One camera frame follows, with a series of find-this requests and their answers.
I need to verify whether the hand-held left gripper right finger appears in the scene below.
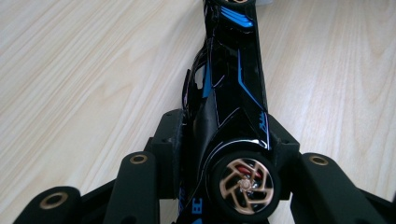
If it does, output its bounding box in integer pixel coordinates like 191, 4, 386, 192
267, 114, 302, 201

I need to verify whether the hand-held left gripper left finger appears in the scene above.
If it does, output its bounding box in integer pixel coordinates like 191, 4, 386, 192
143, 107, 185, 200

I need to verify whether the black toy car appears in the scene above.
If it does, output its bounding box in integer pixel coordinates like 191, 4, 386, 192
176, 0, 283, 224

